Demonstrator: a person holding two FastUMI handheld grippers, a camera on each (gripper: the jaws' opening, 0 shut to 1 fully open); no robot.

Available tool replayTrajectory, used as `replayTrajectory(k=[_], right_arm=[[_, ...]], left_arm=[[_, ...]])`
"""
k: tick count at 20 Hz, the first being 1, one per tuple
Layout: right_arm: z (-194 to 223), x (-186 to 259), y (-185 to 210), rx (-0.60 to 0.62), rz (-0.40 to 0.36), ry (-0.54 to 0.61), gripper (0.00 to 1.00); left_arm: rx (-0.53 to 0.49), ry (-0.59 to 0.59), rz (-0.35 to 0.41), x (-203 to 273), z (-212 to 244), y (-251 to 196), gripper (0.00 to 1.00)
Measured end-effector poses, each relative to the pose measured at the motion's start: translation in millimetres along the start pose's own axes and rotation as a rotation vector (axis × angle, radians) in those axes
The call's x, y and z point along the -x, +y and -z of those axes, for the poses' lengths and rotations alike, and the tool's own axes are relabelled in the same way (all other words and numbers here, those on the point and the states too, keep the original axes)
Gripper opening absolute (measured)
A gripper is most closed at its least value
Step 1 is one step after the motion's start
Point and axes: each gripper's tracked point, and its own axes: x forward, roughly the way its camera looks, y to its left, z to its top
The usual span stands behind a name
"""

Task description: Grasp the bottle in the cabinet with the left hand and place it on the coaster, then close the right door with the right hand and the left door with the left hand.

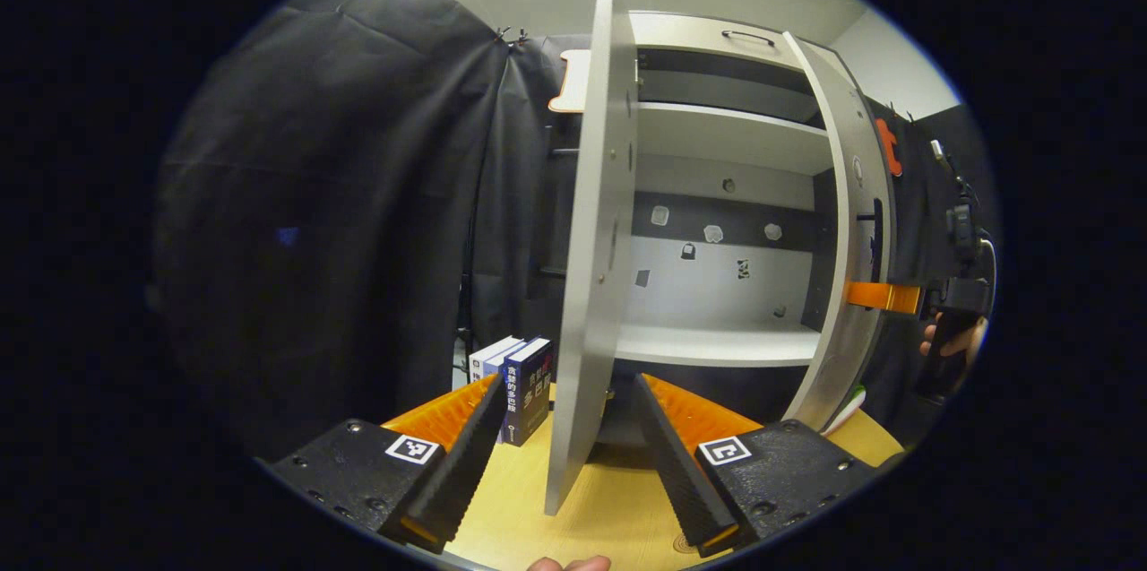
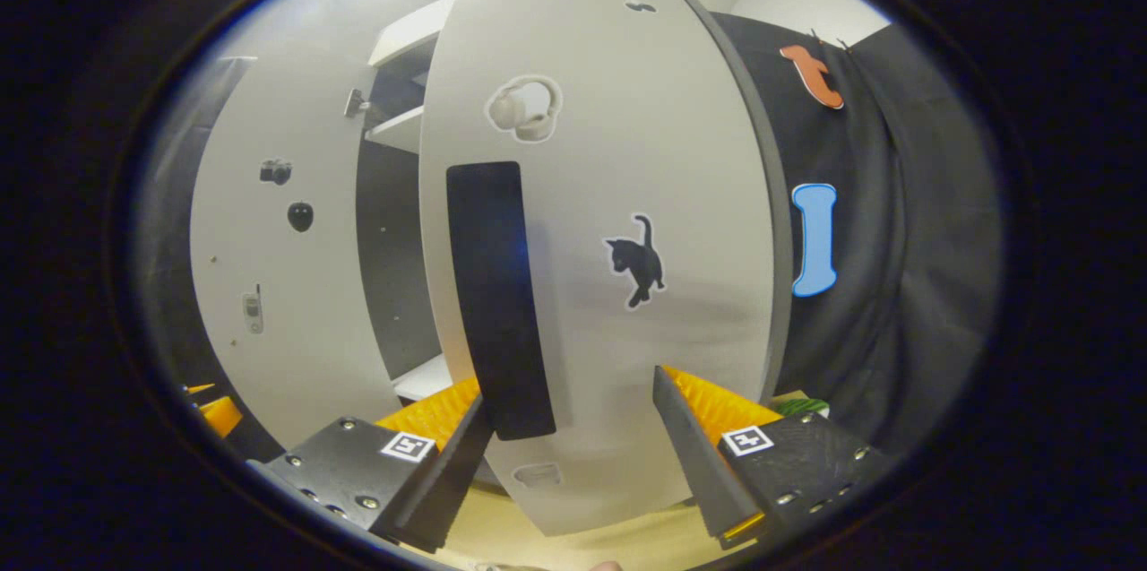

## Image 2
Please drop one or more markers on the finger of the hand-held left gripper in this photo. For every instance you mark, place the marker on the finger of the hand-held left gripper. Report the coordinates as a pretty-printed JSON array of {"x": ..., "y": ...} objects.
[
  {"x": 199, "y": 389},
  {"x": 222, "y": 416}
]

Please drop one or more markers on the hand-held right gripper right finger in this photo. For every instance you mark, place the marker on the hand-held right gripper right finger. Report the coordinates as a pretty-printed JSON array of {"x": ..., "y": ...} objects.
[{"x": 694, "y": 463}]

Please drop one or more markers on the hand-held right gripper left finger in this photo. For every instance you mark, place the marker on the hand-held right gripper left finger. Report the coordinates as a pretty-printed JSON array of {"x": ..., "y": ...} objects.
[{"x": 444, "y": 499}]

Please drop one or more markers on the white cabinet door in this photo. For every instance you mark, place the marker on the white cabinet door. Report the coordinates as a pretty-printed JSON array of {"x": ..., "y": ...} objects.
[
  {"x": 287, "y": 302},
  {"x": 645, "y": 150}
]

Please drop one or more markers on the white cabinet shelf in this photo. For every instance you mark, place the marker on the white cabinet shelf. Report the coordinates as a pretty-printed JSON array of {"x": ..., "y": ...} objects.
[
  {"x": 399, "y": 130},
  {"x": 426, "y": 378}
]

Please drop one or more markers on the metal door hinge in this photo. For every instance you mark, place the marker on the metal door hinge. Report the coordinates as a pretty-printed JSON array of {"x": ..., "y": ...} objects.
[{"x": 357, "y": 103}]

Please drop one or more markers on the watermelon slice toy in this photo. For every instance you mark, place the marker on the watermelon slice toy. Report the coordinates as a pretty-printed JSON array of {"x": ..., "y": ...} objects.
[{"x": 802, "y": 408}]

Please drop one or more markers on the black backdrop cloth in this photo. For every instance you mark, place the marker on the black backdrop cloth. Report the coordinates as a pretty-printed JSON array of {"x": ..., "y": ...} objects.
[{"x": 905, "y": 239}]

